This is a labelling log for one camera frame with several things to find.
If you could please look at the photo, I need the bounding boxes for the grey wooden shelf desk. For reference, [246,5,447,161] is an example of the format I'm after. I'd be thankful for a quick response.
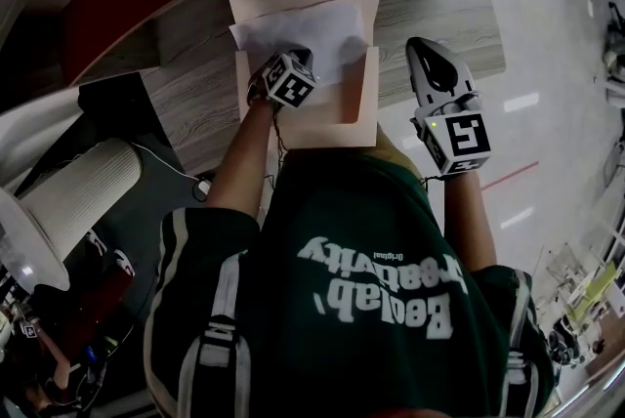
[0,0,507,177]

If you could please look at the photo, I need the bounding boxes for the white A4 paper sheet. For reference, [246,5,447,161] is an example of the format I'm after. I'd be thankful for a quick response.
[228,0,368,88]

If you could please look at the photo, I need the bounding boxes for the white equipment racks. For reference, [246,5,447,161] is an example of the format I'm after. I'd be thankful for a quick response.
[568,0,625,109]

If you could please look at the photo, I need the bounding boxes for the dark green printed t-shirt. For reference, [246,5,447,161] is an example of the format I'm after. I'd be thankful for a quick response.
[144,154,556,418]

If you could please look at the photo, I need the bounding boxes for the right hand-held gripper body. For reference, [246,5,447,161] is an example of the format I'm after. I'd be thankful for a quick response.
[409,92,492,178]

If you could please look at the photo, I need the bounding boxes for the white ribbed pedestal stand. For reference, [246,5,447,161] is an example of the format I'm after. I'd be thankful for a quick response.
[0,137,144,293]

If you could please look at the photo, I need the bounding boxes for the person's left forearm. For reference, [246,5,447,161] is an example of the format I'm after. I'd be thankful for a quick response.
[204,101,274,217]

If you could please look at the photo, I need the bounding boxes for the khaki shorts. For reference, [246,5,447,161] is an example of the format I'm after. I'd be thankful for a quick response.
[375,132,424,183]

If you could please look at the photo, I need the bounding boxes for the person's left hand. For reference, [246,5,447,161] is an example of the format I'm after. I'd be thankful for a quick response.
[247,71,272,105]

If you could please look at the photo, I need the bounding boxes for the white table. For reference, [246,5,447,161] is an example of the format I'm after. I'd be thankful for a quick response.
[0,86,92,192]

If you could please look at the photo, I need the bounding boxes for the white power cable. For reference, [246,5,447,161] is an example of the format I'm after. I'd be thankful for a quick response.
[131,142,201,183]

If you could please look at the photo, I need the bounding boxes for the white cluttered storage shelf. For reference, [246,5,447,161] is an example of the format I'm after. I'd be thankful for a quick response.
[534,210,625,388]

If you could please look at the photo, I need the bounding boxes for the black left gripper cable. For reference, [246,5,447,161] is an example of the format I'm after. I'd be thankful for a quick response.
[266,105,289,192]

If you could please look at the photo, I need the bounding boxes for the black floor cable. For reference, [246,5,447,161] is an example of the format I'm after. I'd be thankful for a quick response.
[189,171,216,203]

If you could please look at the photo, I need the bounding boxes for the person's right forearm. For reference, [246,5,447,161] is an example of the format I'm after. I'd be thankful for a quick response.
[441,171,498,271]

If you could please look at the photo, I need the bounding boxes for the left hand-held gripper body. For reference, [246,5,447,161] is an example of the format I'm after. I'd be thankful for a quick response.
[262,48,318,109]

